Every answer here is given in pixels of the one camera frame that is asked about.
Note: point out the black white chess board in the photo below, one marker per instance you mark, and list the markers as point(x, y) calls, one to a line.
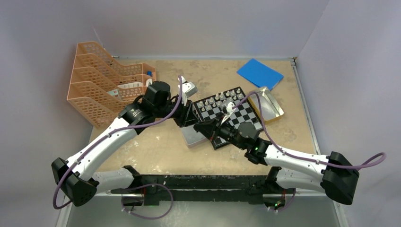
point(211, 108)

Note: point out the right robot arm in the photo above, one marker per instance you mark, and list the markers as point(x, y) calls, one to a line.
point(333, 175)

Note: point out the white label box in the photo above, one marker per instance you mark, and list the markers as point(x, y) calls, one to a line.
point(130, 85)

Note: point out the blue notebook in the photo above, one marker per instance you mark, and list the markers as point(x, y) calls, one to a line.
point(259, 74)

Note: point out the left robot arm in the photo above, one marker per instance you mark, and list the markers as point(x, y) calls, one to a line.
point(77, 177)

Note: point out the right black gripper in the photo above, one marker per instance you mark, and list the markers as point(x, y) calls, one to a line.
point(209, 128)

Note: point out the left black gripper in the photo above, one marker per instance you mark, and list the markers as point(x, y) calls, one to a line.
point(186, 117)

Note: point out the orange plastic file rack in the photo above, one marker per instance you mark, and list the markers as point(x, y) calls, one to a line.
point(94, 79)

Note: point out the silver metal tin tray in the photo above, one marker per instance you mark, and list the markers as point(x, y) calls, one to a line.
point(191, 137)

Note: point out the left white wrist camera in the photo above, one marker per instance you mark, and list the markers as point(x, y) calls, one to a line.
point(186, 90)

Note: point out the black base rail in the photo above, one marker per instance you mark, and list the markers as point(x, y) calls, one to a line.
point(253, 189)

